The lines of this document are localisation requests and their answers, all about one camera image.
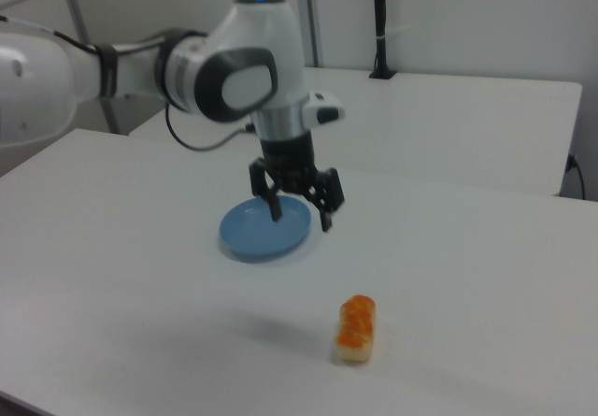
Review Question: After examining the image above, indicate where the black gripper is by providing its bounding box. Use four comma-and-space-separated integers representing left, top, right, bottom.
248, 128, 347, 234

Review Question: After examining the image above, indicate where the blue round plate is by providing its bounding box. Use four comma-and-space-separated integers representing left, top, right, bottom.
219, 194, 313, 264

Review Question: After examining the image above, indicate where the bread with orange topping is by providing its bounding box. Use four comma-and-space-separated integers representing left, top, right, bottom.
333, 294, 377, 366

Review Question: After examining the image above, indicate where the white rear table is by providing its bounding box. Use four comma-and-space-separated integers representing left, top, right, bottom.
128, 65, 584, 198

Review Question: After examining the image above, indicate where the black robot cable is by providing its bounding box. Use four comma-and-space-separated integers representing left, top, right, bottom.
164, 105, 256, 151

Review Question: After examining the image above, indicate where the black camera stand pole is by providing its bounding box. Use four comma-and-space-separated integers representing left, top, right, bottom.
368, 0, 398, 80

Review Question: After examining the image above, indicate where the black cable at table edge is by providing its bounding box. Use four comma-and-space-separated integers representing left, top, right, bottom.
565, 153, 588, 201

